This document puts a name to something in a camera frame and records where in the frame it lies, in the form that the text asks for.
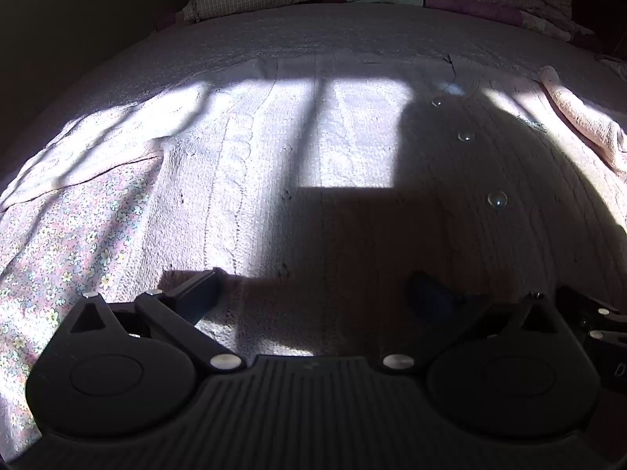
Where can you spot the white textured towel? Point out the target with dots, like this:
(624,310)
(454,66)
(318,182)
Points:
(343,156)

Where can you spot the pink and white folded quilt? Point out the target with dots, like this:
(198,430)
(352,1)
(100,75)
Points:
(465,7)

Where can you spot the floral bedsheet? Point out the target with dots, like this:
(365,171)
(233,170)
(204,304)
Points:
(59,264)

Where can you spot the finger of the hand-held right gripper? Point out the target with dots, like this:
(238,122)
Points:
(583,306)

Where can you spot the white pillow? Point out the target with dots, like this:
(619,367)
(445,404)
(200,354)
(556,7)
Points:
(615,63)

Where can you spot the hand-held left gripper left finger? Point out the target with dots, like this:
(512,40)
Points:
(201,289)

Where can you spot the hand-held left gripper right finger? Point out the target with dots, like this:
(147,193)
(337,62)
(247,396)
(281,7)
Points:
(431,296)

